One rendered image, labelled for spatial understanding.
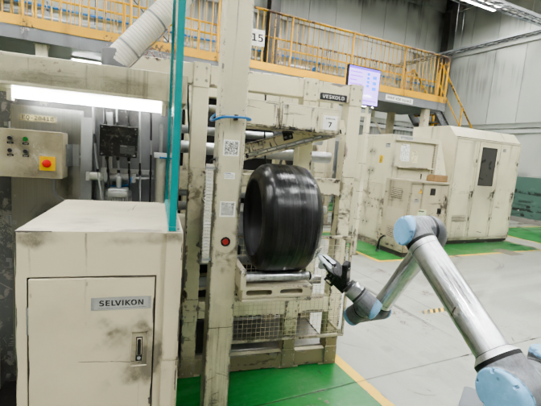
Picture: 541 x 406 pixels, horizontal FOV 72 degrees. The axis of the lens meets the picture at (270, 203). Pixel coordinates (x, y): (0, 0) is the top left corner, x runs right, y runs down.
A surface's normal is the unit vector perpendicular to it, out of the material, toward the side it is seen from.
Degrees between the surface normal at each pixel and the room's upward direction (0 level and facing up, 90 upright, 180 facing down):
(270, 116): 90
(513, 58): 90
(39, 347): 90
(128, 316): 90
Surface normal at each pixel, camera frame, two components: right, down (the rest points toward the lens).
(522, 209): -0.90, -0.01
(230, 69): 0.29, 0.15
